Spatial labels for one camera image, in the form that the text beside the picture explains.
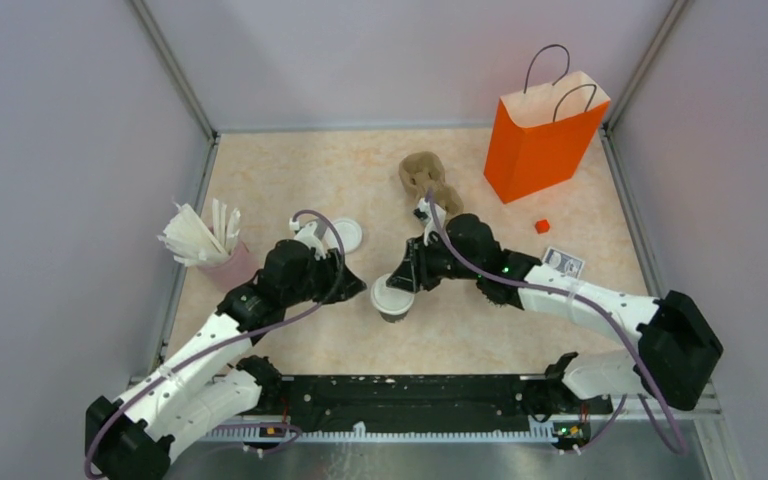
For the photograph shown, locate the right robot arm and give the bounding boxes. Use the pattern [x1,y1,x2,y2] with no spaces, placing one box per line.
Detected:
[386,214,724,412]

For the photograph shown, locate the pink holder cup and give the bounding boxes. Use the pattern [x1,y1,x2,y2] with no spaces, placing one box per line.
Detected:
[198,241,260,293]

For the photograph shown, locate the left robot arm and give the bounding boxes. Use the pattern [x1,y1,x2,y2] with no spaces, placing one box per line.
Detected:
[84,239,366,479]

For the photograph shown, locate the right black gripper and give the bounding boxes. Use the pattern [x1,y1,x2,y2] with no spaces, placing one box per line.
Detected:
[387,232,482,293]

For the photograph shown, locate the cardboard cup carrier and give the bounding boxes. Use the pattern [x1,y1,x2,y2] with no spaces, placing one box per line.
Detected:
[398,151,464,216]

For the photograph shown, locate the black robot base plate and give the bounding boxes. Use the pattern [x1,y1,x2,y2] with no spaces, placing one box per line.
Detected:
[238,374,613,434]

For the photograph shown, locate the white paper napkins bundle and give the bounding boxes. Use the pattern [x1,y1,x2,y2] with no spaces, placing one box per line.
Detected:
[157,198,241,267]

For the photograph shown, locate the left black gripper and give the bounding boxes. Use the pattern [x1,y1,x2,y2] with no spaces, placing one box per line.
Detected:
[282,246,366,306]

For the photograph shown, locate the orange paper bag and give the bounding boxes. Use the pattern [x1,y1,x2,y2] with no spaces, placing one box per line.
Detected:
[484,44,611,204]

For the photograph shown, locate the white plastic cup lid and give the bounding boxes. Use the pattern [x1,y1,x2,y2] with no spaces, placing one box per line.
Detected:
[370,274,415,312]

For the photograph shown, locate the black paper coffee cup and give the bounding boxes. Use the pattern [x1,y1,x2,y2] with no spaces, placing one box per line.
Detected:
[379,309,409,323]

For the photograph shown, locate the small orange cube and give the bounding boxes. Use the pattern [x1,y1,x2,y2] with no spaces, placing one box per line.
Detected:
[534,219,551,234]

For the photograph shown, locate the blue playing card box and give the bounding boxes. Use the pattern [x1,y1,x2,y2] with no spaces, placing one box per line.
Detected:
[542,247,586,278]

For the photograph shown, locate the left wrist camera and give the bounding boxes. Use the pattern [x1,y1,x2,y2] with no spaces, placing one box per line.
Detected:
[289,220,327,260]

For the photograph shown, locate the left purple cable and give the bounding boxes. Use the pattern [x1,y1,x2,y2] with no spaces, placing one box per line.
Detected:
[83,209,349,480]

